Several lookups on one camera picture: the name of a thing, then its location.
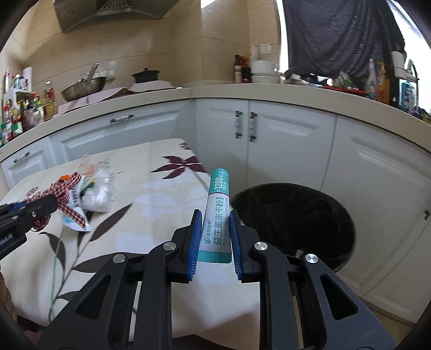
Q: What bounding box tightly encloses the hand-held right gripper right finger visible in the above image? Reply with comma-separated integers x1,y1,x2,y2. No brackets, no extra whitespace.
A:
229,209,396,350

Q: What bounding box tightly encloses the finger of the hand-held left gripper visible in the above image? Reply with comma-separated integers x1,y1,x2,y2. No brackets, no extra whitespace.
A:
0,194,58,233

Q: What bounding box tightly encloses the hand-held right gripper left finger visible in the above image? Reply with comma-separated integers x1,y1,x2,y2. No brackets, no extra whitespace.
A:
37,209,204,350

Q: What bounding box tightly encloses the red checkered ribbon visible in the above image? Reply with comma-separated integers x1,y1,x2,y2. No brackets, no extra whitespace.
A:
27,173,88,233

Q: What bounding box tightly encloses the white and teal tube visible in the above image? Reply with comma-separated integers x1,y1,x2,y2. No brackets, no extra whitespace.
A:
197,168,233,264

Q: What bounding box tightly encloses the white and blue snack packet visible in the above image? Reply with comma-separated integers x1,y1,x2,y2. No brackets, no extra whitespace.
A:
61,175,92,233

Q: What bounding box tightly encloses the black trash bin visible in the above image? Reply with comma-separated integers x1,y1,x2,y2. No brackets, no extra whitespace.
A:
231,183,356,273

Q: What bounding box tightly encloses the small white cabinet door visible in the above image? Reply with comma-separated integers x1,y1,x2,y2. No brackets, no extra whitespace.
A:
0,148,53,191

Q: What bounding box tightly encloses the clear plastic bag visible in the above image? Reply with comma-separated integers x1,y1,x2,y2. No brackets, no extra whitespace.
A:
79,155,113,213

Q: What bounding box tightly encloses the floral tablecloth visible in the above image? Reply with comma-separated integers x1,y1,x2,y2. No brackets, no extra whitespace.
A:
0,138,266,340

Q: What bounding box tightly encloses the group of condiment bottles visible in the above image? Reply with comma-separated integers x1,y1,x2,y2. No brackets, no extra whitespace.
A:
0,69,44,145

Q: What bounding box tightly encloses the yellow cooking oil bottle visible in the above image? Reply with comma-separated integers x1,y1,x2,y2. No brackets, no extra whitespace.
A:
43,81,56,120

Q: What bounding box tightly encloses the narrow white cabinet door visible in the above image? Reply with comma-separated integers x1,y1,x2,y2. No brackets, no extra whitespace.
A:
197,99,249,199

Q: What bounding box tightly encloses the wide white cabinet door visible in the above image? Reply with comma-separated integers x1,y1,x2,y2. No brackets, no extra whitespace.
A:
50,101,190,162

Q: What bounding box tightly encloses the steel wok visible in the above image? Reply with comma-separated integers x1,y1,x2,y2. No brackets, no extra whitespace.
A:
61,63,107,102

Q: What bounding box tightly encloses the pink stove cover cloth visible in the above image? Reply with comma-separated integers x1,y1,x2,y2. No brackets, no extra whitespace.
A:
59,80,177,115

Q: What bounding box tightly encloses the beige kitchen countertop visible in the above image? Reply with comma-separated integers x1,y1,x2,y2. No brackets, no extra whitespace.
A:
0,82,431,162

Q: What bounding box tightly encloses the large white cabinet door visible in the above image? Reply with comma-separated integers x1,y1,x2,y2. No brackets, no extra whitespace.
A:
323,116,431,303

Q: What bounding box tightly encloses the black lidded pot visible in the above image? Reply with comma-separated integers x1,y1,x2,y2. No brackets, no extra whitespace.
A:
131,68,159,84

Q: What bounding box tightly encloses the white container stack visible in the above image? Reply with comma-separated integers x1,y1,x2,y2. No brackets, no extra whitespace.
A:
251,60,278,83

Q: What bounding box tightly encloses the red tray with clutter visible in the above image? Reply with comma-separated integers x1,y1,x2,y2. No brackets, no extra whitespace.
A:
323,72,367,94

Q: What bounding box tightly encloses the steel range hood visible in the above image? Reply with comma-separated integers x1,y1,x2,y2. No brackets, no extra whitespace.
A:
53,0,176,33

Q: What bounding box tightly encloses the white spray bottle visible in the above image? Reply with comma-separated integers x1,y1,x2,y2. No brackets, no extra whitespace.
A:
365,59,378,100

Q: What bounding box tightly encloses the orange detergent bottle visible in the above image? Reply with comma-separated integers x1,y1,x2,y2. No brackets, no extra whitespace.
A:
376,61,390,103

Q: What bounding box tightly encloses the blue and white bottle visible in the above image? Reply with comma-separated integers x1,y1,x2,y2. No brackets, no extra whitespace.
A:
401,81,418,111

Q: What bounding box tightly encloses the dark grey curtain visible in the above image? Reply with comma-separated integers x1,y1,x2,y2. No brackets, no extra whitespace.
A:
281,0,406,81

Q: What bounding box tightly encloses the white tap water filter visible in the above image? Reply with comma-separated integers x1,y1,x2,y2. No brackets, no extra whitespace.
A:
391,50,420,79

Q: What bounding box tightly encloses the white wall socket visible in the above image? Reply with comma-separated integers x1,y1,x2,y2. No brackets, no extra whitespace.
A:
99,61,117,79

